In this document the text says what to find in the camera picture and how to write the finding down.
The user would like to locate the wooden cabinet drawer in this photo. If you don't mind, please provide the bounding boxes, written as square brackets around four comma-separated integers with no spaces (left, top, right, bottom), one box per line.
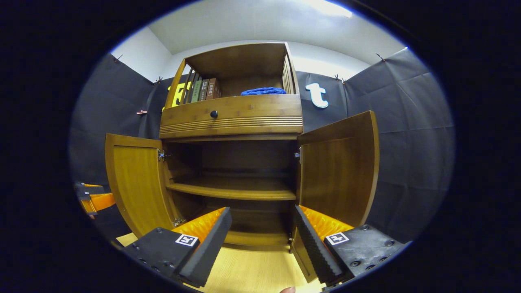
[160,94,304,139]

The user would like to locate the wooden cabinet door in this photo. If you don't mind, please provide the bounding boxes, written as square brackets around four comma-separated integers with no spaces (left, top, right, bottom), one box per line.
[291,111,380,283]
[105,133,182,238]

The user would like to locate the reddish brown book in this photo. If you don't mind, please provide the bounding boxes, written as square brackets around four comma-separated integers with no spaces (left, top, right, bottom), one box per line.
[206,78,222,100]

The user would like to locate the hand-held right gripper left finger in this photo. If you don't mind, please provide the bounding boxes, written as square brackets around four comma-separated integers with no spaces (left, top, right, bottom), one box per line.
[122,207,232,288]

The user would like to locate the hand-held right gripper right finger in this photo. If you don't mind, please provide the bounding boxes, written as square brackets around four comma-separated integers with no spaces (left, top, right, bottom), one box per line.
[294,205,409,286]

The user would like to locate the blue towel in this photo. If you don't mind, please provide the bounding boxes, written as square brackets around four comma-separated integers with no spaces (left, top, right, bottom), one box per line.
[241,87,287,96]

